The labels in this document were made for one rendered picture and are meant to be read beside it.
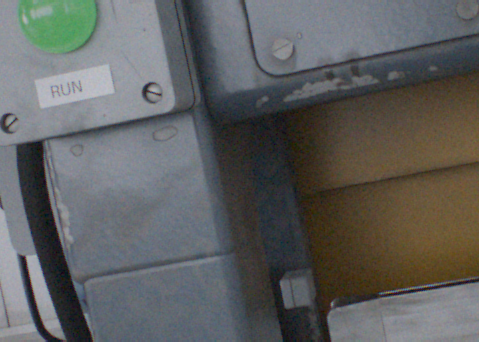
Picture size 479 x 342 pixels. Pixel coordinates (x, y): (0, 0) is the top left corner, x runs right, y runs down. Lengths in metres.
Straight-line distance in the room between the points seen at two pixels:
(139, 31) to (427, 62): 0.12
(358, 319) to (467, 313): 0.06
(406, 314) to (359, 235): 0.14
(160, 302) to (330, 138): 0.26
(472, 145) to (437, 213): 0.07
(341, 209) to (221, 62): 0.31
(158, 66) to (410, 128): 0.31
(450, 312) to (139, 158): 0.23
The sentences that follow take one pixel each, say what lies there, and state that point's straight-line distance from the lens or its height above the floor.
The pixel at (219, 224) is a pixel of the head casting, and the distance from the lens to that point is 0.43.
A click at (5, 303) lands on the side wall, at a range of 6.24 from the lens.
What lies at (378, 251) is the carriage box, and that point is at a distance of 0.72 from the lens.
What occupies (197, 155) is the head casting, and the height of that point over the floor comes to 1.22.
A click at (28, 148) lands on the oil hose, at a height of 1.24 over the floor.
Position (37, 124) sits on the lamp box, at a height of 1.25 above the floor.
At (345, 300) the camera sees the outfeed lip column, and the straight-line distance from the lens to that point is 0.61.
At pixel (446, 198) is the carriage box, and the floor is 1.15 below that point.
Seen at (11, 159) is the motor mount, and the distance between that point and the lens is 0.87.
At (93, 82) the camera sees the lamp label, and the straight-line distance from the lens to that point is 0.39.
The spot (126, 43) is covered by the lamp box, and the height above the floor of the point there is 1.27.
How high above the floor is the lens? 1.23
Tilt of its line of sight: 3 degrees down
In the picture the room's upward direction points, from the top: 12 degrees counter-clockwise
